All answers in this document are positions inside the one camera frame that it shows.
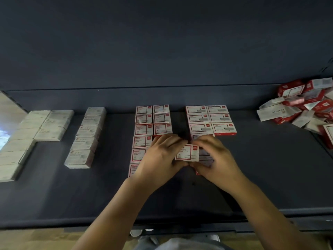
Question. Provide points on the person's right hand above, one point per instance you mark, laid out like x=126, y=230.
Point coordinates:
x=223, y=166

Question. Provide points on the person's grey clothing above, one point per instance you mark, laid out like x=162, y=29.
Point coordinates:
x=182, y=244

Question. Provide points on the dark metal shelf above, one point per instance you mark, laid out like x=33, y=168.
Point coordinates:
x=156, y=44

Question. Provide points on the person's left forearm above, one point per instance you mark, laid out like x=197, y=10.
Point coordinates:
x=112, y=218

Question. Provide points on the person's grey shoe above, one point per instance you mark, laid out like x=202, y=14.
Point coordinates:
x=154, y=240
x=214, y=238

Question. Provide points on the person's right forearm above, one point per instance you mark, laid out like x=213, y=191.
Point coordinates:
x=276, y=221

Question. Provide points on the person's left hand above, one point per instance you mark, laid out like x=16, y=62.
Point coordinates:
x=156, y=164

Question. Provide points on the pile of red white boxes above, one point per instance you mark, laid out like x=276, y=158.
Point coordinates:
x=302, y=109

